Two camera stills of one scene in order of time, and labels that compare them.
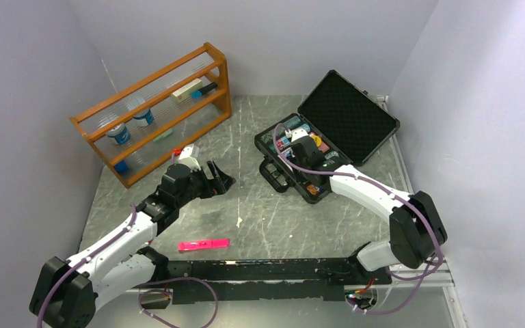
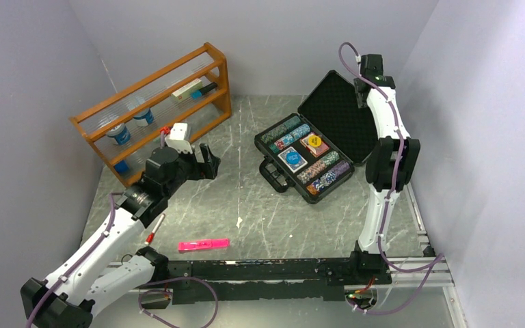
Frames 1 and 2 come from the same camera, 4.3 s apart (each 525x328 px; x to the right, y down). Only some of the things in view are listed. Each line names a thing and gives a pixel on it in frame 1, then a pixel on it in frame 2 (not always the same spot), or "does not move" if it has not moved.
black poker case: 338,125 does not move
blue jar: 121,134 does not move
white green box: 186,90 does not move
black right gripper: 301,178 to 359,99
